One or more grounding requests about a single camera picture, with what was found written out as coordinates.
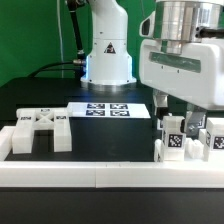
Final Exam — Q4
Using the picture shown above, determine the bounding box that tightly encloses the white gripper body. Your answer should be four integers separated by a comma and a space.
139, 38, 224, 110

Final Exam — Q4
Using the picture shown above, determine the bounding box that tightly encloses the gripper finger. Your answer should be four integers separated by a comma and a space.
153, 90, 169, 120
185, 111, 206, 137

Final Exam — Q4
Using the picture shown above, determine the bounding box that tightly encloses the white chair seat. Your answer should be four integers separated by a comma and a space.
154, 138, 204, 162

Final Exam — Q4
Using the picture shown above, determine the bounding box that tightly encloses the white chair back frame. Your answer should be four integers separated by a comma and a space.
12, 108, 72, 154

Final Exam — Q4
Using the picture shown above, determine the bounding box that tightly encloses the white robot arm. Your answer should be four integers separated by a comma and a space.
67, 0, 224, 130

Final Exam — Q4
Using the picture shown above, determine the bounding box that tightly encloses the white tagged cube right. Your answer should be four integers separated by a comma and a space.
199, 117, 205, 128

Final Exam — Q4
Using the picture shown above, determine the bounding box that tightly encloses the white tagged cube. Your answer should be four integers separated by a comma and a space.
199, 117, 205, 128
157, 119, 163, 130

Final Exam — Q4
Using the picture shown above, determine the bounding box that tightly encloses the white tagged cube left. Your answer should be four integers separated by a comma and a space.
157, 119, 163, 130

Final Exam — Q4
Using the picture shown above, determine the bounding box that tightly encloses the white marker sheet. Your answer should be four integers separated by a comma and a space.
67, 102, 151, 119

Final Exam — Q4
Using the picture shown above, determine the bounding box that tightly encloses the white U-shaped barrier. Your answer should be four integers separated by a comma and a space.
0, 126, 224, 188

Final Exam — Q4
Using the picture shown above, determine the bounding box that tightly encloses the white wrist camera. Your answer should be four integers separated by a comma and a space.
139, 12, 155, 39

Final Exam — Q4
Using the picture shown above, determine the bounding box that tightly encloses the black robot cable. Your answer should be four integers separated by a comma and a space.
27, 0, 88, 80

